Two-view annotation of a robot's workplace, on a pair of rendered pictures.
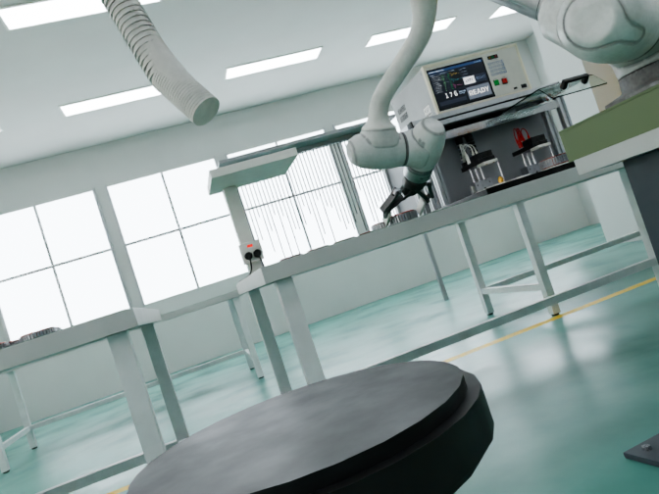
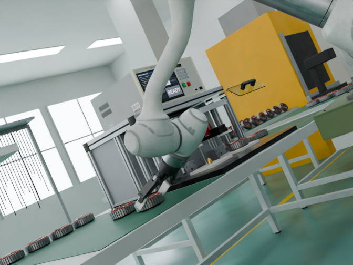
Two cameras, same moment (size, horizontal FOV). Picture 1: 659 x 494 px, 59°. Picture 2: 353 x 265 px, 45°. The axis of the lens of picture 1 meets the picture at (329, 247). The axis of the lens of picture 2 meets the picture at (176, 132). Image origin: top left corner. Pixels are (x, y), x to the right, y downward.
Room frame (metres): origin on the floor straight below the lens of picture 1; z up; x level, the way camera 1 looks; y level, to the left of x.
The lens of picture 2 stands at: (0.54, 0.40, 0.93)
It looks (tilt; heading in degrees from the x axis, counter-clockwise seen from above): 1 degrees up; 328
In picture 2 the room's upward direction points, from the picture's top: 24 degrees counter-clockwise
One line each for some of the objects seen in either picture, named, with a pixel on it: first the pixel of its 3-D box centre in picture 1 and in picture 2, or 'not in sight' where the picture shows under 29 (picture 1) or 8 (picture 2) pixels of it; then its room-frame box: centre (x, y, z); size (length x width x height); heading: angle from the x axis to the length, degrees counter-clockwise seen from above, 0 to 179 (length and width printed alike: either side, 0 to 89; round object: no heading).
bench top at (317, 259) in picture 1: (500, 201); (195, 179); (2.40, -0.73, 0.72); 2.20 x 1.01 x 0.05; 104
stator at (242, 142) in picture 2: (554, 161); (237, 144); (2.19, -0.91, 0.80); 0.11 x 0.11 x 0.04
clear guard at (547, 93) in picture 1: (550, 99); (226, 97); (2.22, -0.99, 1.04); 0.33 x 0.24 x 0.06; 14
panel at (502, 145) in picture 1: (484, 157); (178, 144); (2.41, -0.73, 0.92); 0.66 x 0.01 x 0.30; 104
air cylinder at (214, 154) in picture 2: (532, 171); (216, 152); (2.33, -0.88, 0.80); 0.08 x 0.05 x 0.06; 104
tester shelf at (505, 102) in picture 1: (464, 123); (156, 118); (2.47, -0.72, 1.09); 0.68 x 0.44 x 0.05; 104
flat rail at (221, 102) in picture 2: (494, 122); (189, 114); (2.26, -0.77, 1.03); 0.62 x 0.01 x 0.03; 104
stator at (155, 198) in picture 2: (401, 219); (148, 202); (2.01, -0.27, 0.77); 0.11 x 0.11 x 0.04
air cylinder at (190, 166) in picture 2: (481, 187); (187, 168); (2.27, -0.64, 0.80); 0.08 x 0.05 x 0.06; 104
